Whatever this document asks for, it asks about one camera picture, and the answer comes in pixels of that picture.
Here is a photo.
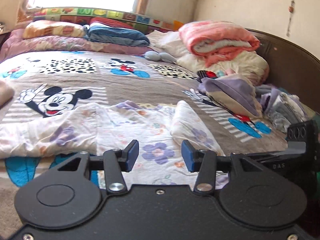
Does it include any red pillow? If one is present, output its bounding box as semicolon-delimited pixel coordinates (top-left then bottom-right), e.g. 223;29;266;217
90;17;133;29

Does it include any Mickey Mouse bed blanket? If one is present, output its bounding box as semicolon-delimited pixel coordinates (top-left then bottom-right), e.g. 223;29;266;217
1;51;287;238

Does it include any grey clothes pile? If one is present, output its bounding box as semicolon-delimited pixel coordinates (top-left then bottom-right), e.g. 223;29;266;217
255;85;308;133

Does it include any grey plush toy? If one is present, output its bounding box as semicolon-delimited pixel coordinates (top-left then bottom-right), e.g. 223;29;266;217
144;51;177;63

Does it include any white floral quilted garment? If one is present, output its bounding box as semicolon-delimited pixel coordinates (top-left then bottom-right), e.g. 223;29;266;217
1;101;223;187

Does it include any cream quilt under pink one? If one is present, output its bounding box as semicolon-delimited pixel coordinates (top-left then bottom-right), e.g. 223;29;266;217
175;51;270;87

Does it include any yellow patterned pillow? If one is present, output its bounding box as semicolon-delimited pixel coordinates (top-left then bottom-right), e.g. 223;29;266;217
22;20;86;39

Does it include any pink rolled quilt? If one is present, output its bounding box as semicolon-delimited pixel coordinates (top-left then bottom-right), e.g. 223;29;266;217
178;20;260;67

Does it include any purple and cream garment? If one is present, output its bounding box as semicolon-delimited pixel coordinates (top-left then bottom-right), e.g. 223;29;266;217
198;74;262;118

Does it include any beige folded fleece blanket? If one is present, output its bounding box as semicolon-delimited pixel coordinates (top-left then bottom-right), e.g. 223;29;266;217
0;81;15;107

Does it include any colourful alphabet foam mat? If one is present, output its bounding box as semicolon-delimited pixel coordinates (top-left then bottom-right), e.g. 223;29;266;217
16;7;183;34

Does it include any blue folded duvet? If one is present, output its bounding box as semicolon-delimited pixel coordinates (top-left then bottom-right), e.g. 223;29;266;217
85;23;150;47

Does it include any dark wooden headboard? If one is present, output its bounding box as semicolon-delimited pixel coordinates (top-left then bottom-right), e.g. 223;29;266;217
248;29;320;113

